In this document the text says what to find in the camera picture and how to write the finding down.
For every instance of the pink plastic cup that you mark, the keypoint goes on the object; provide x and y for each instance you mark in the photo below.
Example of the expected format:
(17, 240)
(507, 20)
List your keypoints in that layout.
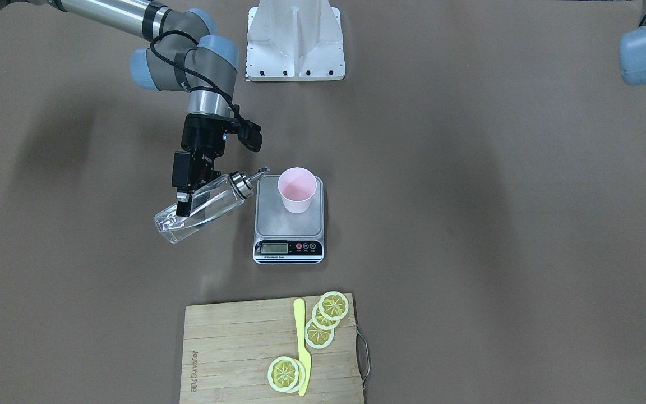
(297, 187)

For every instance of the yellow plastic knife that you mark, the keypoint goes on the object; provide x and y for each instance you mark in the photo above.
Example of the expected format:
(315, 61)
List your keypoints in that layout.
(300, 319)

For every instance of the glass sauce bottle steel cap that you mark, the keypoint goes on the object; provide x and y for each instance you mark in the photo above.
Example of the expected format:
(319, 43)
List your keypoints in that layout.
(209, 203)

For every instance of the lemon slice front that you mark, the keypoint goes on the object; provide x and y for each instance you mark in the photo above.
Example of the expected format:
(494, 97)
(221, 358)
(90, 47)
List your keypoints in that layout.
(282, 374)

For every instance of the lemon slice middle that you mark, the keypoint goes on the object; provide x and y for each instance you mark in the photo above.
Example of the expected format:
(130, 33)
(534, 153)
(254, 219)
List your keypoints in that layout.
(322, 322)

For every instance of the bamboo cutting board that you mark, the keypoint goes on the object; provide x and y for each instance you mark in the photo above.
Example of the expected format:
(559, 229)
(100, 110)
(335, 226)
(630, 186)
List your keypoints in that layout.
(228, 347)

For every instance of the lemon slice under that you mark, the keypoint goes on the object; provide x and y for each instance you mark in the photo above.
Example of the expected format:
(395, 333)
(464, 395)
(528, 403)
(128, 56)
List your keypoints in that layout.
(302, 377)

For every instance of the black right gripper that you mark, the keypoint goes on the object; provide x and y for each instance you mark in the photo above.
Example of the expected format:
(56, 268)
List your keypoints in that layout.
(202, 138)

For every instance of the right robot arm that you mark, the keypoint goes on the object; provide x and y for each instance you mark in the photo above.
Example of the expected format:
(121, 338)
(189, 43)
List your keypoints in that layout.
(184, 54)

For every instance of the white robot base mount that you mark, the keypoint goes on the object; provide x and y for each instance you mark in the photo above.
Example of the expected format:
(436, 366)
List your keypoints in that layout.
(294, 41)

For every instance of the silver kitchen scale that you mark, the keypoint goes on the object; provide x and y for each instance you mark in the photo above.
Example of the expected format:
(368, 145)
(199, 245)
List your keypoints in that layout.
(282, 237)

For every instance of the lemon slice lower of stack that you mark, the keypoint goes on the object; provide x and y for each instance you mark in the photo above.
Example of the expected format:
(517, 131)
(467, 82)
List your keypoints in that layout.
(316, 337)

